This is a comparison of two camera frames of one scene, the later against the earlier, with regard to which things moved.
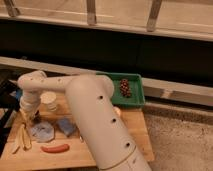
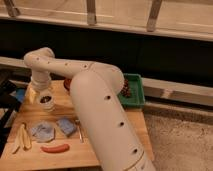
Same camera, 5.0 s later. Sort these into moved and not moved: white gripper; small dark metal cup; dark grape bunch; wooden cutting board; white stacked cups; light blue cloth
Moved: white gripper; small dark metal cup
Not moved: wooden cutting board; light blue cloth; dark grape bunch; white stacked cups
